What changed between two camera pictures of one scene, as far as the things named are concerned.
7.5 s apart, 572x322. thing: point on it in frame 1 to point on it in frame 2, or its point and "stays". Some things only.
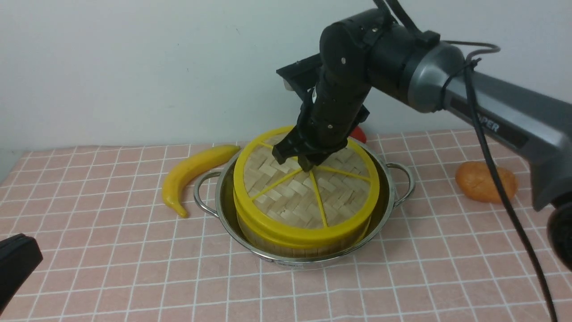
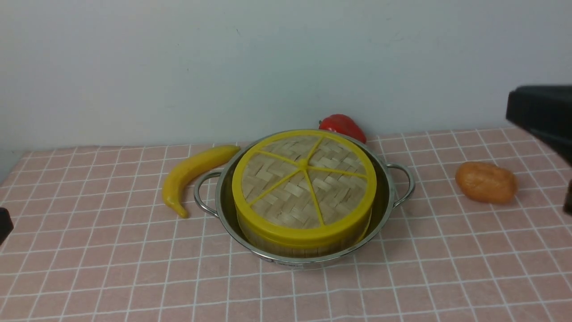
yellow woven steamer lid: x=330 y=205 stays
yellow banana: x=205 y=162 stays
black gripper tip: x=19 y=255 to x=6 y=226
